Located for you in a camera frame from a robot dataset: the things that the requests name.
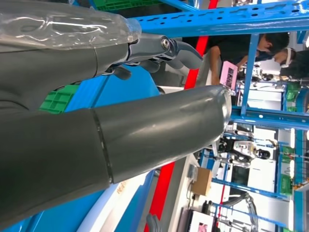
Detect white photo display board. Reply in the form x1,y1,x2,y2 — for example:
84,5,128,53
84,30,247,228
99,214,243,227
188,210,215,232

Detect brown cardboard box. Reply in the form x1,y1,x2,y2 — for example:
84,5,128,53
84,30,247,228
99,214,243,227
190,166,213,197

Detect red barrier tape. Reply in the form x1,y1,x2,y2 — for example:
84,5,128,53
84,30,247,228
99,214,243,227
143,0,220,232

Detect green folding plastic crate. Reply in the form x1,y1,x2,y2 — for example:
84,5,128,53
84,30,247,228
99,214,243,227
92,0,163,12
38,84,81,115

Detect pink box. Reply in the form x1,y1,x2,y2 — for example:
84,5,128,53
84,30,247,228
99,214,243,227
219,60,239,91

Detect white humanoid robot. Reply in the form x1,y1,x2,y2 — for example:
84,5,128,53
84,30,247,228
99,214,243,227
217,138,271,170

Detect person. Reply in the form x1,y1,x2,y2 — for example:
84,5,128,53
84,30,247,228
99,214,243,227
274,47,309,81
207,32,290,87

